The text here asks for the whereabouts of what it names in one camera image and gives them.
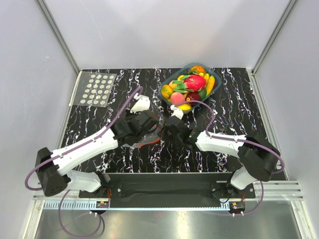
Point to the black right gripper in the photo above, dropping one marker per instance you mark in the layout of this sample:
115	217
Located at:
164	133

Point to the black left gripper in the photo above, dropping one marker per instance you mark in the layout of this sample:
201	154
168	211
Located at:
137	113

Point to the clear zip top bag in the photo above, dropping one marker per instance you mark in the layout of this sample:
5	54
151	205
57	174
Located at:
149	137

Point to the pink peach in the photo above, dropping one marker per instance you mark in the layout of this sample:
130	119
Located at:
177	98

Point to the yellow green mango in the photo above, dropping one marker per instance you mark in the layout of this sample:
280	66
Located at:
166	91

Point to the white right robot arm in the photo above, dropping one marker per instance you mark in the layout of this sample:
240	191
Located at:
258	156

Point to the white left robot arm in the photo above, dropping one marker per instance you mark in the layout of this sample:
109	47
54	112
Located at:
55	169

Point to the yellow lemon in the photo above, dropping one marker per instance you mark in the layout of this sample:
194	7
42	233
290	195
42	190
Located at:
185	107

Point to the green lime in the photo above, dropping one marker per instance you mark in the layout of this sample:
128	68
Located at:
202	93

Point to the pink dragon fruit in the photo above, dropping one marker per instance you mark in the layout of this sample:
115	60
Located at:
189	83

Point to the yellow banana bunch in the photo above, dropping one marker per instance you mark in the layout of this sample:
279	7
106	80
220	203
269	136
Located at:
210	81

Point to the clear sheet with white dots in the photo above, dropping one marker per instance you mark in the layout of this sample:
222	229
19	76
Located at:
92	89

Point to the orange pineapple toy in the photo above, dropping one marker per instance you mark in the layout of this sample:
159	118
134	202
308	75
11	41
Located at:
196	69

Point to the transparent blue plastic fruit tray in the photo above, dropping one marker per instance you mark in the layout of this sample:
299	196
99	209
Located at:
182	72

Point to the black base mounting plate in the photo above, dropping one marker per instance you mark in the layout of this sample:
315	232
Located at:
205	184

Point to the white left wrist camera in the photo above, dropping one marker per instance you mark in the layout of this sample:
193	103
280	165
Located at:
142	104

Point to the aluminium frame rail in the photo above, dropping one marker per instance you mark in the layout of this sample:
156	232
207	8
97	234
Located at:
273	191

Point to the white slotted cable duct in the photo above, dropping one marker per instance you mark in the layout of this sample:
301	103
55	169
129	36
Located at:
98	206

